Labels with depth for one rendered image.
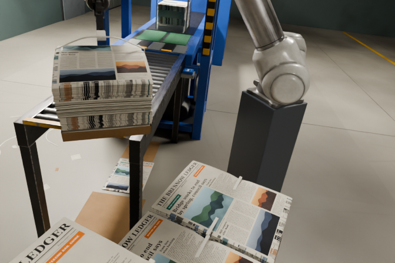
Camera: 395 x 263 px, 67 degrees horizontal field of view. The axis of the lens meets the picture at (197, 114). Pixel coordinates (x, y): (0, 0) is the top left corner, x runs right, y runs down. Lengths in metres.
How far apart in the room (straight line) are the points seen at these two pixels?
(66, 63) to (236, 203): 0.68
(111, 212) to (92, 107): 1.23
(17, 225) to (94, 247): 1.62
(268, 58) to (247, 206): 0.47
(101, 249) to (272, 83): 0.68
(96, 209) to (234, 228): 1.35
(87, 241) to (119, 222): 1.48
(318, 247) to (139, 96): 1.56
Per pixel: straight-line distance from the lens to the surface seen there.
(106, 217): 2.05
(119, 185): 2.26
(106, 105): 0.95
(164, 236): 0.86
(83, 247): 0.54
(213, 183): 1.03
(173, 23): 3.20
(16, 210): 2.23
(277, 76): 0.96
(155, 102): 1.58
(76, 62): 1.00
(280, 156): 1.40
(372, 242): 2.37
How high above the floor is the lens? 1.49
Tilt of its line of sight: 27 degrees down
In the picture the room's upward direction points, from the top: 7 degrees clockwise
